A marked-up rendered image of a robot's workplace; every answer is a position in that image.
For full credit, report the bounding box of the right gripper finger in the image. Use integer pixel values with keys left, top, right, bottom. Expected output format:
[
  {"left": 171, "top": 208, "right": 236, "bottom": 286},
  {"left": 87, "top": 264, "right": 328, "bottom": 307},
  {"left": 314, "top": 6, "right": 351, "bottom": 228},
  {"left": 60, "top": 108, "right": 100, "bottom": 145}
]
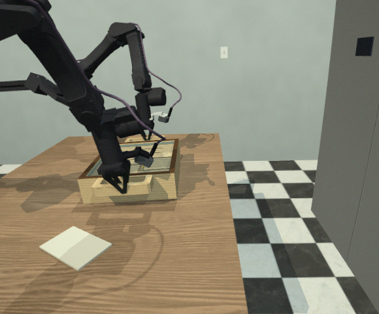
[
  {"left": 102, "top": 169, "right": 128, "bottom": 194},
  {"left": 113, "top": 162, "right": 131, "bottom": 184}
]

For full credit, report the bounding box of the wooden maze board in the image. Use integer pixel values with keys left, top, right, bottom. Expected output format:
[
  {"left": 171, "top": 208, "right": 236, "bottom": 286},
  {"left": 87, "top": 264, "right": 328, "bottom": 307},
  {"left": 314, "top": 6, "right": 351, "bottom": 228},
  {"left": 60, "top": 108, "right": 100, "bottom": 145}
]
[{"left": 77, "top": 136, "right": 180, "bottom": 204}]

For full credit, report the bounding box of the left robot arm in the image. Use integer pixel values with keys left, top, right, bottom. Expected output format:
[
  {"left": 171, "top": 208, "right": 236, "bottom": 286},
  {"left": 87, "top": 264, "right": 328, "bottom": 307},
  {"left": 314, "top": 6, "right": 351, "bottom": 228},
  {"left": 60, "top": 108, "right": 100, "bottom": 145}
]
[{"left": 79, "top": 22, "right": 167, "bottom": 108}]

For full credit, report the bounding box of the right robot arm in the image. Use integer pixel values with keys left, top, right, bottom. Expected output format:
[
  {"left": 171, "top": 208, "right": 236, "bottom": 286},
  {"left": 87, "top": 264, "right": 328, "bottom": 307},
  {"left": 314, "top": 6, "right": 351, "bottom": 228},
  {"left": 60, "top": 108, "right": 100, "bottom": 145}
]
[{"left": 0, "top": 0, "right": 143, "bottom": 145}]

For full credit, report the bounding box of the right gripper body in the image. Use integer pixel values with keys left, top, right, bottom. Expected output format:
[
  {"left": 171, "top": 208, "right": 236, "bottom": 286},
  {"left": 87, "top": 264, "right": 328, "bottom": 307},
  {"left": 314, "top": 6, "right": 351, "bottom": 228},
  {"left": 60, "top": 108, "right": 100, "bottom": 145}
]
[{"left": 96, "top": 138, "right": 150, "bottom": 176}]

